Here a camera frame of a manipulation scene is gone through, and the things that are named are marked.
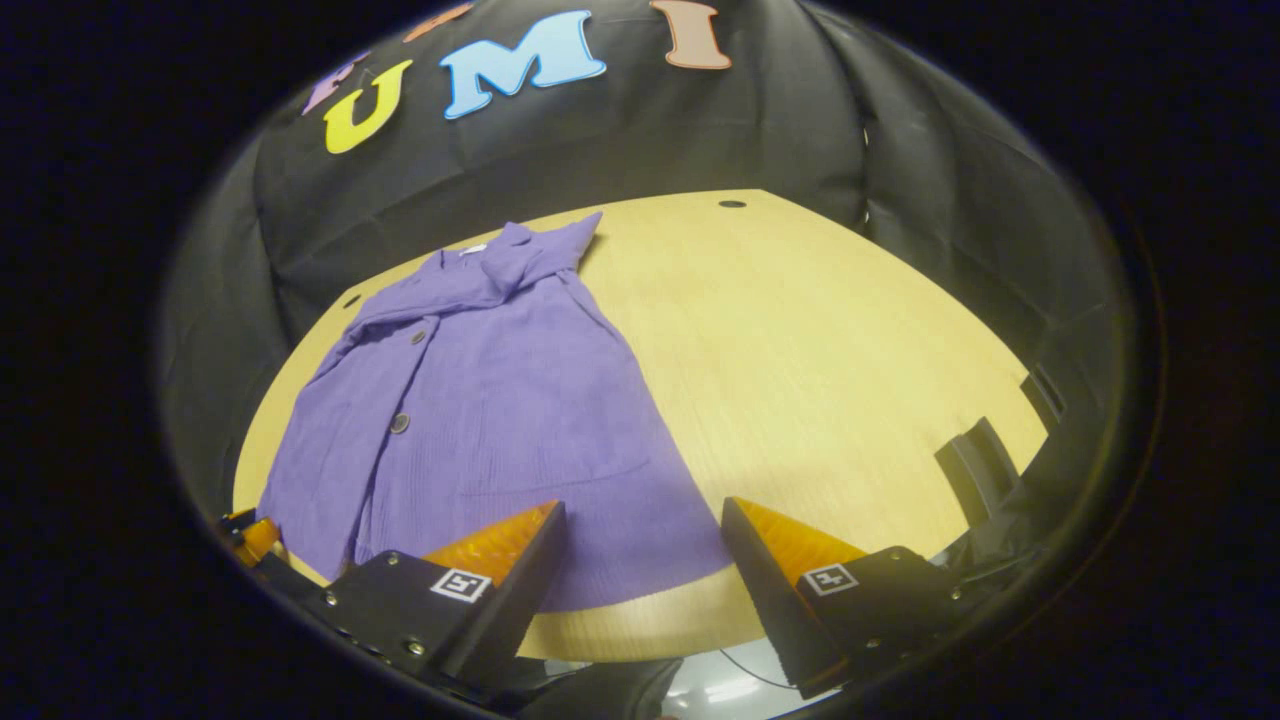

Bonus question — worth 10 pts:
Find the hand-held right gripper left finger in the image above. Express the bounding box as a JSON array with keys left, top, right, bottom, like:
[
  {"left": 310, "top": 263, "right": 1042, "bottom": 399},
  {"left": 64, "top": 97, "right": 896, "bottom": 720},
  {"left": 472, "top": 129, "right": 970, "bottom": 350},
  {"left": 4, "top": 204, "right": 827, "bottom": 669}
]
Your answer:
[{"left": 320, "top": 500, "right": 568, "bottom": 696}]

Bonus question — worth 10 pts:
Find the black backdrop cloth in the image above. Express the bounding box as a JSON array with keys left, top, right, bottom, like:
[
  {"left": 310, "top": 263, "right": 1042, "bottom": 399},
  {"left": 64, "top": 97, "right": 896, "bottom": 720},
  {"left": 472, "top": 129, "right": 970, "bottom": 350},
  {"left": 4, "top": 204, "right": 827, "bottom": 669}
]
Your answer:
[{"left": 160, "top": 0, "right": 1136, "bottom": 561}]

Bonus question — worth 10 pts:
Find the purple button-up shirt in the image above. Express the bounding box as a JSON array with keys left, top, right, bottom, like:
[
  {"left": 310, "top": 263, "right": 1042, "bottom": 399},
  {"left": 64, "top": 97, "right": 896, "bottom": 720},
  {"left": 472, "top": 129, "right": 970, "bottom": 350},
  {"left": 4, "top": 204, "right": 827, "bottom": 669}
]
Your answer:
[{"left": 255, "top": 210, "right": 736, "bottom": 613}]

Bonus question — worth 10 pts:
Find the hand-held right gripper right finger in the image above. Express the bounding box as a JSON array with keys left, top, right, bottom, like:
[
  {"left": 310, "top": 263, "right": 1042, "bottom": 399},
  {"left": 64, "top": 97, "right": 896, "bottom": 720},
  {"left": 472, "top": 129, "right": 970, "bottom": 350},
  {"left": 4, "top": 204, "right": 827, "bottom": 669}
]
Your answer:
[{"left": 720, "top": 497, "right": 961, "bottom": 701}]

